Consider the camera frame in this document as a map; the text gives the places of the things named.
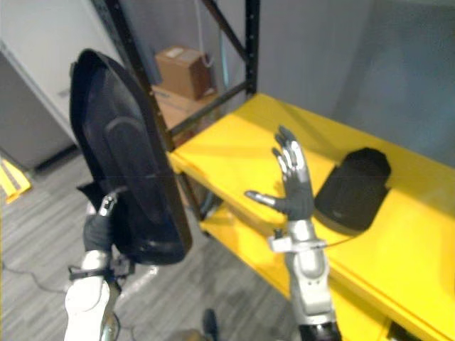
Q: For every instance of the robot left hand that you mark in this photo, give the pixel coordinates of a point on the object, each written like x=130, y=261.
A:
x=96, y=231

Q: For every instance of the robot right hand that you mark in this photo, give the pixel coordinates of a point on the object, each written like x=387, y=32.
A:
x=297, y=192

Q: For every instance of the large black plastic housing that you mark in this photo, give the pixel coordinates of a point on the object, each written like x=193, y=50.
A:
x=131, y=160

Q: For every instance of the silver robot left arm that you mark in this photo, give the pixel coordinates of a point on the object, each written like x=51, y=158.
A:
x=89, y=291

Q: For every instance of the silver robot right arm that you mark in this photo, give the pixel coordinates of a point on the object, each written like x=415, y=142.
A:
x=308, y=277

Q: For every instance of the yellow shelf board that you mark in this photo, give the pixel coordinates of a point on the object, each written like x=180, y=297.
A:
x=320, y=184

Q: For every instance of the small black plastic housing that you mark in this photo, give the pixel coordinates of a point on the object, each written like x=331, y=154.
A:
x=352, y=188

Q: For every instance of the yellow striped floor ramp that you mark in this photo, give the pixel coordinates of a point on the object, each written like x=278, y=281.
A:
x=13, y=179

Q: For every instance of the robot dark foot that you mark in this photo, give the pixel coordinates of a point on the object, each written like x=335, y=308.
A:
x=210, y=321

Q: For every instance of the grey white cabinet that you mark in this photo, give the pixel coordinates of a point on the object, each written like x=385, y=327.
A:
x=32, y=99

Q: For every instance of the small brown cardboard box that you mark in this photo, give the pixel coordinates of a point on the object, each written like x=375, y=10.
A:
x=185, y=71

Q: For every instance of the black metal shelf frame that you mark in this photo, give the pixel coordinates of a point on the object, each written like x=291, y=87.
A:
x=199, y=71

